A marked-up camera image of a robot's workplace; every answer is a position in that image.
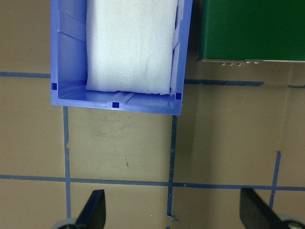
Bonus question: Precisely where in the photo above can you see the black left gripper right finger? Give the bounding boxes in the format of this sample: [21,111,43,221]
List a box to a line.
[239,187,305,229]

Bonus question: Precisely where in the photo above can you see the green conveyor belt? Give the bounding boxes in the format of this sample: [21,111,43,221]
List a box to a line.
[198,0,305,62]

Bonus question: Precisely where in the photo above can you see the blue left storage bin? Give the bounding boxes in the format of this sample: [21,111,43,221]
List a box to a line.
[51,0,193,115]

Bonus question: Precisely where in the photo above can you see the white foam pad left bin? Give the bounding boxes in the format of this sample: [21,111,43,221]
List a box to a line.
[86,0,178,95]

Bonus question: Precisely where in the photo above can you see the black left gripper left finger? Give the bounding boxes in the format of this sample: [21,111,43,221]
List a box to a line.
[53,189,106,229]

